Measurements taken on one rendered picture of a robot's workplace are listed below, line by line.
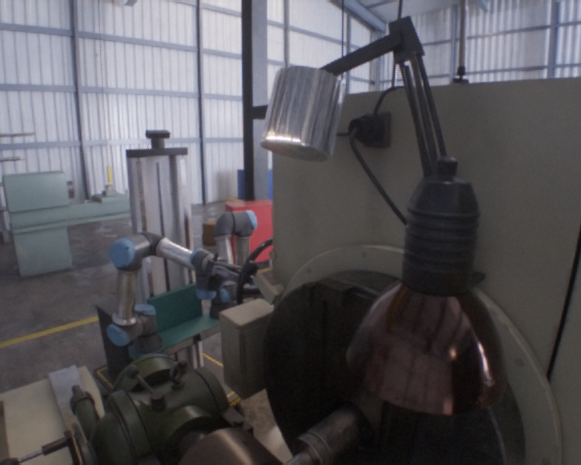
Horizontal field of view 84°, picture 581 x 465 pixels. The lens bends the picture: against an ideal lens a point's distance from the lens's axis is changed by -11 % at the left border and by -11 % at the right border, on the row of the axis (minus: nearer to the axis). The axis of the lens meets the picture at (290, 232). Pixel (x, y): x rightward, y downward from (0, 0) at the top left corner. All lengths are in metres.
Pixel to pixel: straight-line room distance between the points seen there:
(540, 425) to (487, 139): 0.43
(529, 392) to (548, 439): 0.08
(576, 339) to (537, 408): 0.12
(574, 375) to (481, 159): 0.34
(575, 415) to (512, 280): 0.22
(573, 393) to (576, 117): 0.38
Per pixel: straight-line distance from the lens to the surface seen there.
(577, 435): 0.68
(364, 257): 0.68
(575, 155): 0.56
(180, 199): 2.05
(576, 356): 0.62
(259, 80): 6.03
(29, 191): 5.98
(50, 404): 1.94
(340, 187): 0.73
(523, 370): 0.62
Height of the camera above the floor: 1.80
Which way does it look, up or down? 14 degrees down
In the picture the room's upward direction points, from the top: straight up
